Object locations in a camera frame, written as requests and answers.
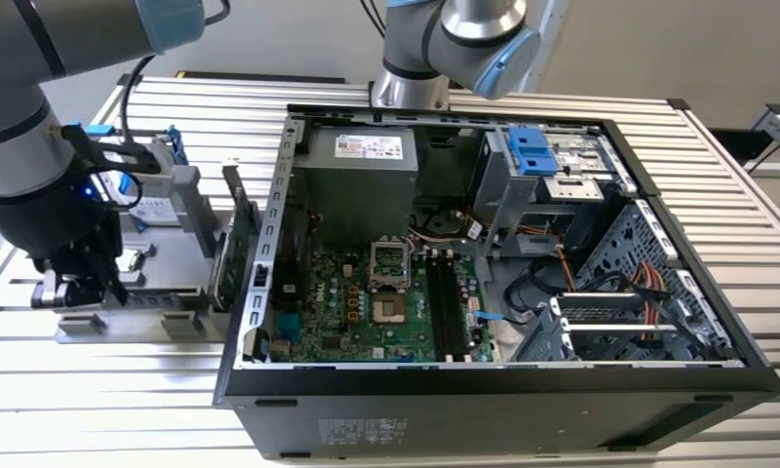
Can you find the grey parts rack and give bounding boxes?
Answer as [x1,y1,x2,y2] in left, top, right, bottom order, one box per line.
[52,165,235,345]

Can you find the grey power supply unit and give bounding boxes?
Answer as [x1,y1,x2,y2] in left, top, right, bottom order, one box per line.
[295,124,422,245]

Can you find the green motherboard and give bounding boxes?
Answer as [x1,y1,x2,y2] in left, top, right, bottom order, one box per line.
[270,238,499,365]

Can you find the red yellow orange wire bundle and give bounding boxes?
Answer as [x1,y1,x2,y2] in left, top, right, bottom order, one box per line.
[630,260,675,342]

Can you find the blue plastic bay latch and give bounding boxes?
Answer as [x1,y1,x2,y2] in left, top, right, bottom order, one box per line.
[506,125,555,177]

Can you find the thin orange wire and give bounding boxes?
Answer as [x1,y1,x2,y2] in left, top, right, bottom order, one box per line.
[555,246,578,293]

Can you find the black cable bundle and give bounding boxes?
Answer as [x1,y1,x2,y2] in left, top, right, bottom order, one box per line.
[503,262,587,323]

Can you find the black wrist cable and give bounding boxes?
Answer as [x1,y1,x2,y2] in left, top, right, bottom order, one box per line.
[120,0,234,147]

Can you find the metal disk bay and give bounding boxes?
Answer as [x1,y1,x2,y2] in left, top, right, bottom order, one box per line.
[513,291,698,363]

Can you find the hard disk in blue carrier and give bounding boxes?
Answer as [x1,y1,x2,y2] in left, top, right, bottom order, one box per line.
[83,124,190,230]

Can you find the black round cooler fan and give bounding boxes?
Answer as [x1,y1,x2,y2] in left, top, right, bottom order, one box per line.
[410,204,490,245]

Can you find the RAM memory stick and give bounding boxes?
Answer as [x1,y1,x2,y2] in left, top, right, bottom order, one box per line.
[124,292,187,308]
[130,288,204,299]

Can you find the metal socket cover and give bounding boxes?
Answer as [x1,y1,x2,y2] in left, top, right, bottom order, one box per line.
[369,235,411,290]

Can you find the black PC case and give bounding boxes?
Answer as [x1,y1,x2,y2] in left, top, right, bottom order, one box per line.
[212,102,780,460]

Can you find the black RAM slot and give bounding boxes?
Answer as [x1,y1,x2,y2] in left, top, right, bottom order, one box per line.
[442,251,467,363]
[435,251,459,363]
[427,251,450,363]

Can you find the CPU socket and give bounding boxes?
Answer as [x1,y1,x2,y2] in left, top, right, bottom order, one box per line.
[370,291,410,327]

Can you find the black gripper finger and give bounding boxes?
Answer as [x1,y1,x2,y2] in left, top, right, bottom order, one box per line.
[83,228,131,308]
[31,270,110,309]

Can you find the green graphics card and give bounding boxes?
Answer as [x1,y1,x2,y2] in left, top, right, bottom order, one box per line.
[208,155,266,313]

